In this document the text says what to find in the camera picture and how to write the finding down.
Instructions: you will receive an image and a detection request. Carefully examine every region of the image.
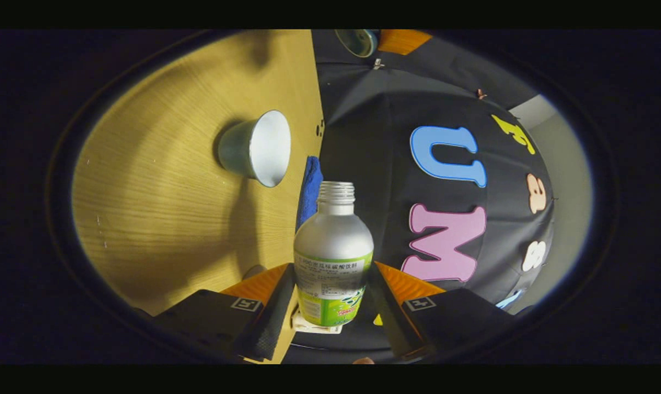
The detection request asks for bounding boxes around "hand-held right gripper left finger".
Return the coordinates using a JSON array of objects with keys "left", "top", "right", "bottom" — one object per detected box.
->
[{"left": 153, "top": 263, "right": 299, "bottom": 364}]

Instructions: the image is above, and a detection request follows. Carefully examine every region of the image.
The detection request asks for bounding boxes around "silver water bottle green label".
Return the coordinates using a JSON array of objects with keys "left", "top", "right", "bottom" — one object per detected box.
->
[{"left": 293, "top": 181, "right": 375, "bottom": 327}]

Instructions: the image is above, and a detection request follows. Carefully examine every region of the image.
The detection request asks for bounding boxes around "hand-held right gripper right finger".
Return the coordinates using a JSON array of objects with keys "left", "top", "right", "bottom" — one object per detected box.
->
[{"left": 366, "top": 262, "right": 520, "bottom": 362}]

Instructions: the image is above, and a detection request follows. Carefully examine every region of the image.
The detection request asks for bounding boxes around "grey teacup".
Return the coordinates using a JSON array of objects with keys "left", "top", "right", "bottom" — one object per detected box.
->
[{"left": 217, "top": 110, "right": 292, "bottom": 188}]

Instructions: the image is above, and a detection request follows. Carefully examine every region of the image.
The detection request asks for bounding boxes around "blue folded towel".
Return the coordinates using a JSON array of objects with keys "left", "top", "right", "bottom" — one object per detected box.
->
[{"left": 295, "top": 155, "right": 324, "bottom": 233}]

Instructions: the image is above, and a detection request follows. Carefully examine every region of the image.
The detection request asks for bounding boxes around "black backdrop cloth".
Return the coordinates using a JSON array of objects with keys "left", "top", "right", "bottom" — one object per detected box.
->
[{"left": 311, "top": 30, "right": 555, "bottom": 364}]

